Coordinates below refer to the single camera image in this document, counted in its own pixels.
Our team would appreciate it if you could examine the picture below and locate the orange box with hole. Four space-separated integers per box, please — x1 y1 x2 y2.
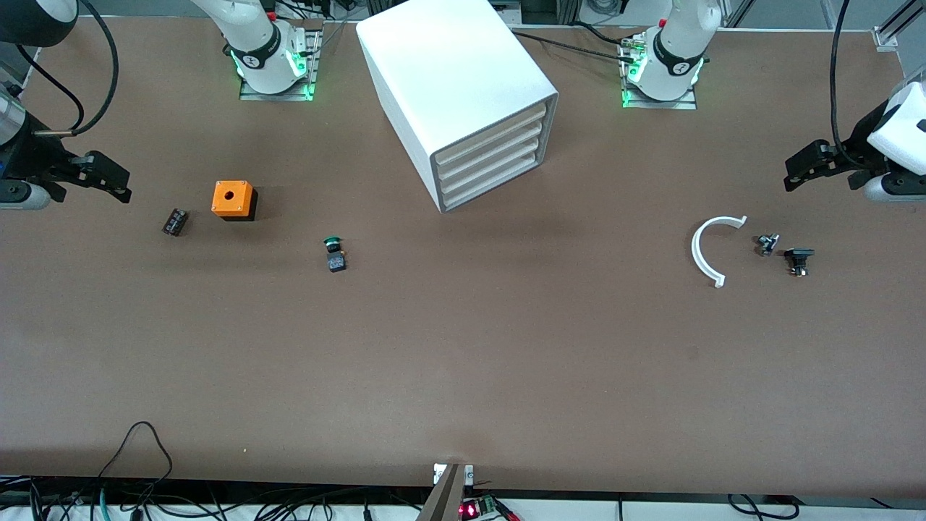
211 180 258 222

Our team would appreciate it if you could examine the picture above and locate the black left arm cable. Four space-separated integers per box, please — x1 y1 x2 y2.
829 0 863 169

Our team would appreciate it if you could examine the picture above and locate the green push button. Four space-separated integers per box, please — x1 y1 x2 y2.
323 236 349 274

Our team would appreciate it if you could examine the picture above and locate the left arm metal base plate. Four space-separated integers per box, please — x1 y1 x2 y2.
621 33 699 111

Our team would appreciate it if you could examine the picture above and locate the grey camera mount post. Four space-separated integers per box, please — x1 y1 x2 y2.
416 463 475 521

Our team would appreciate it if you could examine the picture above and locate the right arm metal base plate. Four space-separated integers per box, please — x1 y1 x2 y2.
239 27 321 102

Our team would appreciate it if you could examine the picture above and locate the black cable across table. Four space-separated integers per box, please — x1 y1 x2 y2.
510 30 639 63

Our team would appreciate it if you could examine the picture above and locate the black curled cable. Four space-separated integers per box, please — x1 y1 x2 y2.
726 494 798 520

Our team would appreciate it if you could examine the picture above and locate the black looped cable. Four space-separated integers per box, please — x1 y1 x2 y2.
96 421 174 501

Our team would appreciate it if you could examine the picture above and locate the white curved bracket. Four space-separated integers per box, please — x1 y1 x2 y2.
691 215 748 289

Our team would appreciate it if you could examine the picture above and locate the aluminium frame profile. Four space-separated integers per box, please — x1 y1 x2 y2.
872 0 926 50

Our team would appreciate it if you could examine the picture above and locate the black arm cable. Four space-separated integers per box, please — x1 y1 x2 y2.
829 0 863 169
13 0 121 138

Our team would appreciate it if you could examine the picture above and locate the circuit board with red light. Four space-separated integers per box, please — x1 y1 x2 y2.
459 495 520 521

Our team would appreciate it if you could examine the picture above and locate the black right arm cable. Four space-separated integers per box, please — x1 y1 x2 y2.
13 0 121 138

